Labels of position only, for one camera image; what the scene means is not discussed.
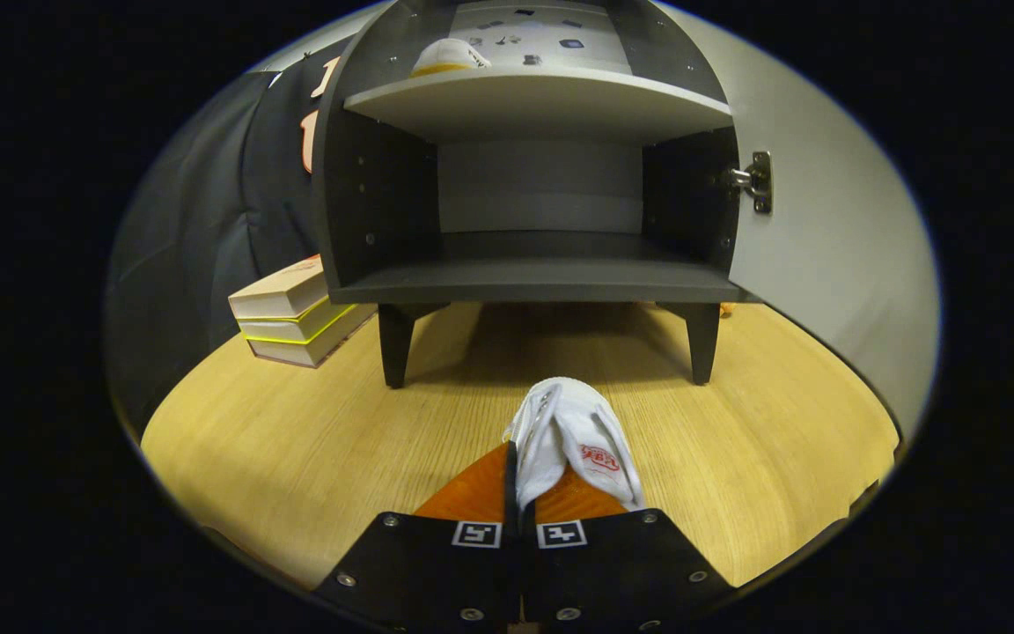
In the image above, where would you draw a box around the black backdrop cloth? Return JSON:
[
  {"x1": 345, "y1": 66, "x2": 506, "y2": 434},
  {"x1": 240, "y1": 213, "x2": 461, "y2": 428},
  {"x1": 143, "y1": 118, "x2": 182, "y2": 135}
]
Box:
[{"x1": 107, "y1": 33, "x2": 358, "y2": 424}]

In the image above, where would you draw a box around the book with yellow edge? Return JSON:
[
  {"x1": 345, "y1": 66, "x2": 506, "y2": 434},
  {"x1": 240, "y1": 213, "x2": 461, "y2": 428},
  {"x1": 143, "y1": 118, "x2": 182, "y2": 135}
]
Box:
[{"x1": 238, "y1": 296, "x2": 356, "y2": 344}]

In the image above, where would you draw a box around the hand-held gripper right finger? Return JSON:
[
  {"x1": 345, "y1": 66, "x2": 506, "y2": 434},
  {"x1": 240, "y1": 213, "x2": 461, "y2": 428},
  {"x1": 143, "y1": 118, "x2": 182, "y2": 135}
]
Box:
[{"x1": 520, "y1": 465, "x2": 737, "y2": 634}]

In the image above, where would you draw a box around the thick beige book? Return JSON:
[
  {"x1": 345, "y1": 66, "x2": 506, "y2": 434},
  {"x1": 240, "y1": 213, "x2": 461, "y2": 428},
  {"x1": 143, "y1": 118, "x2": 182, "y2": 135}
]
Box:
[{"x1": 246, "y1": 304, "x2": 378, "y2": 369}]

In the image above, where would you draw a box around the dark grey shoe cabinet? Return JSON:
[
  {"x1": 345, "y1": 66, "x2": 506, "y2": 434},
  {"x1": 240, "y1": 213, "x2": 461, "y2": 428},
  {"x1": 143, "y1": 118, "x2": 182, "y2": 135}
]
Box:
[{"x1": 312, "y1": 0, "x2": 741, "y2": 388}]

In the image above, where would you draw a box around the white canvas shoe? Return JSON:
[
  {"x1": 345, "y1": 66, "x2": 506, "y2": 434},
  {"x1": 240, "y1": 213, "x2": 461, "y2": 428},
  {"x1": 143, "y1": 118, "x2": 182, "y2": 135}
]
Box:
[
  {"x1": 408, "y1": 38, "x2": 492, "y2": 78},
  {"x1": 503, "y1": 377, "x2": 646, "y2": 513}
]

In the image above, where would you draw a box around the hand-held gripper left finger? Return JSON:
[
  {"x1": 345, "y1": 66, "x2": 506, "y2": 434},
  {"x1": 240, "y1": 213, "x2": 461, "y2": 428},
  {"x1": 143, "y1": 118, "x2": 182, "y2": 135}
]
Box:
[{"x1": 310, "y1": 440, "x2": 523, "y2": 634}]

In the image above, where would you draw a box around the metal door hinge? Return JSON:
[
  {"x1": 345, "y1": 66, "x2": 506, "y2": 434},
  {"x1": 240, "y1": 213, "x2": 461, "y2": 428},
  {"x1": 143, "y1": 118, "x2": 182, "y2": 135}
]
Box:
[{"x1": 723, "y1": 151, "x2": 774, "y2": 215}]

